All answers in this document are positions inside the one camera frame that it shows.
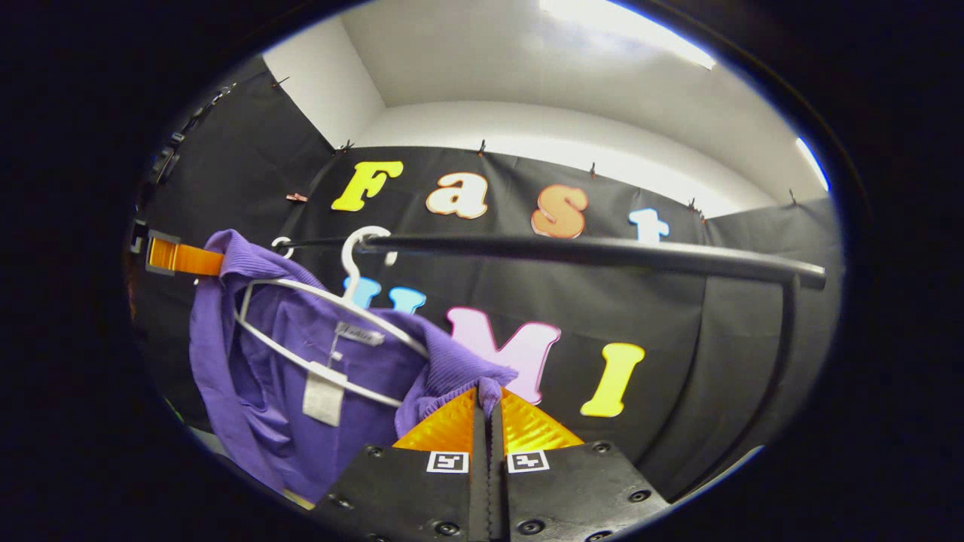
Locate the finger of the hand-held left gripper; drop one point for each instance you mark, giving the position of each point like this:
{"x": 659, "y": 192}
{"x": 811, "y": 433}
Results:
{"x": 188, "y": 258}

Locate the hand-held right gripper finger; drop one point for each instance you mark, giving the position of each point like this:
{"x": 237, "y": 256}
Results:
{"x": 498, "y": 489}
{"x": 480, "y": 489}

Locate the white plastic clothes hanger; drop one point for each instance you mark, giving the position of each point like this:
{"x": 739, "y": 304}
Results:
{"x": 349, "y": 260}
{"x": 282, "y": 244}

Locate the black metal clothes rail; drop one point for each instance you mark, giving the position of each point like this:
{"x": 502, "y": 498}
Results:
{"x": 602, "y": 251}

